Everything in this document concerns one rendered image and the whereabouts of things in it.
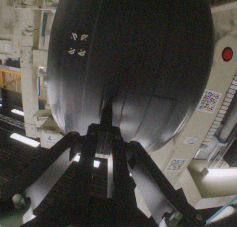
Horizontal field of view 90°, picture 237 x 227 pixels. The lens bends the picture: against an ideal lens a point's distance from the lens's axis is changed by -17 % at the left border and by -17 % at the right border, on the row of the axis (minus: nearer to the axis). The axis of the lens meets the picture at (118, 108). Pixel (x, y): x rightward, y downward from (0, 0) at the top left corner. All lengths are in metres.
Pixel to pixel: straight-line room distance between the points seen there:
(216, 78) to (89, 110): 0.40
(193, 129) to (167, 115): 0.32
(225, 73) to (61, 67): 0.47
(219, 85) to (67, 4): 0.46
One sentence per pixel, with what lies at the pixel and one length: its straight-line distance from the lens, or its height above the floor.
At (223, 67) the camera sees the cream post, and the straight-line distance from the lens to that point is 0.51.
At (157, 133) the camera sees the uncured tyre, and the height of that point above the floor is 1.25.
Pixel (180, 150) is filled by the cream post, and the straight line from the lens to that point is 0.59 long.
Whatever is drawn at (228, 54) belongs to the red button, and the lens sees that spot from 0.51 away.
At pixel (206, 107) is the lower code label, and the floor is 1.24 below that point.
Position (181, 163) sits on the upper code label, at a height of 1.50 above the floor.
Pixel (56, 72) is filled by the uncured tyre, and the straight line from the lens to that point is 0.22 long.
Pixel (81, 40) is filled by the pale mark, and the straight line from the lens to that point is 0.20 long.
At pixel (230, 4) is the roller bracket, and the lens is 0.45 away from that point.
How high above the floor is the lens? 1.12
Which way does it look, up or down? 25 degrees up
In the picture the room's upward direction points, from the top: 167 degrees counter-clockwise
